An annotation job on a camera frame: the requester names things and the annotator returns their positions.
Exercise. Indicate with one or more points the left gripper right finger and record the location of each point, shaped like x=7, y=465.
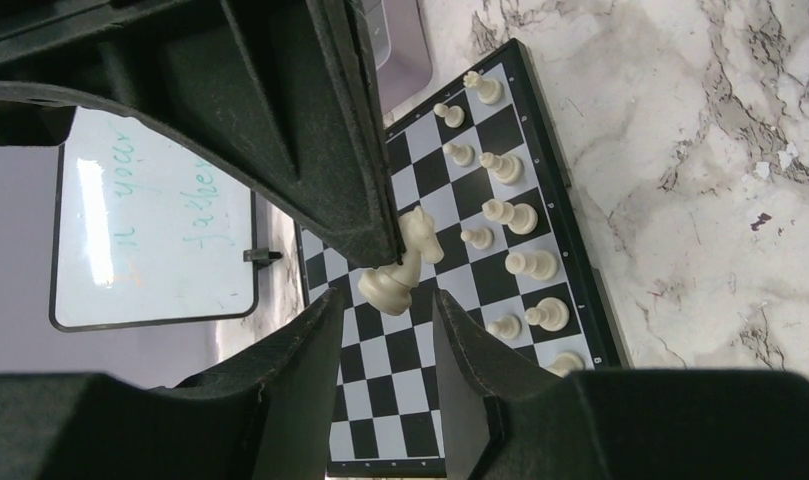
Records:
x=503, y=417

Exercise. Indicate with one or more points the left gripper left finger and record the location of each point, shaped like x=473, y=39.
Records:
x=264, y=413

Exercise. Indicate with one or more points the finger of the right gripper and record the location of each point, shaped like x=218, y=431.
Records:
x=281, y=95

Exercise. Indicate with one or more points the white knight chess piece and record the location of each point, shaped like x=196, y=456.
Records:
x=566, y=363

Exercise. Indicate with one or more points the white pawn chess piece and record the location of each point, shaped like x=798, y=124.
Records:
x=452, y=115

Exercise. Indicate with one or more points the white queen chess piece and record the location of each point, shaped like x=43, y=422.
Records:
x=521, y=219

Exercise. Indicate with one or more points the small whiteboard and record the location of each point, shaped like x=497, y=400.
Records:
x=147, y=232

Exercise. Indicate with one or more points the black white chessboard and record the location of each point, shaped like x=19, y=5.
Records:
x=386, y=419

